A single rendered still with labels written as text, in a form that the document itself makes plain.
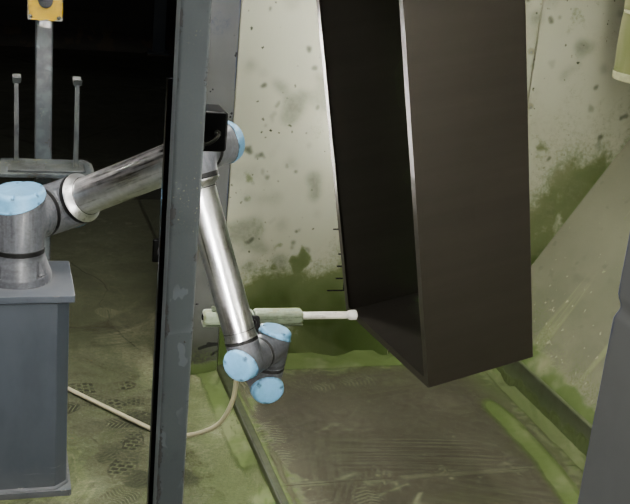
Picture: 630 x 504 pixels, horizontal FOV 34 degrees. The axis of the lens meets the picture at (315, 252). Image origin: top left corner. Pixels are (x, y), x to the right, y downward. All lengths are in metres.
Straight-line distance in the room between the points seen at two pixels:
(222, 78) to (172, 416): 2.01
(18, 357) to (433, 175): 1.27
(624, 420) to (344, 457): 2.38
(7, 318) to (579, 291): 2.13
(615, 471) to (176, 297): 0.89
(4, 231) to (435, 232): 1.19
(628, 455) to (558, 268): 3.10
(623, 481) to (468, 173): 1.77
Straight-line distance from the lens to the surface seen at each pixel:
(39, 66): 3.83
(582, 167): 4.30
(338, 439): 3.55
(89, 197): 3.03
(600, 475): 1.17
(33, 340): 3.03
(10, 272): 3.02
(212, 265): 2.67
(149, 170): 2.88
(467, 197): 2.83
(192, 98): 1.69
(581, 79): 4.21
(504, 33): 2.78
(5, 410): 3.12
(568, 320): 3.99
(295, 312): 3.16
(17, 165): 3.75
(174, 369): 1.84
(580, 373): 3.80
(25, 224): 2.98
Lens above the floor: 1.70
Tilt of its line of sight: 18 degrees down
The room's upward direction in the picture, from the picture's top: 5 degrees clockwise
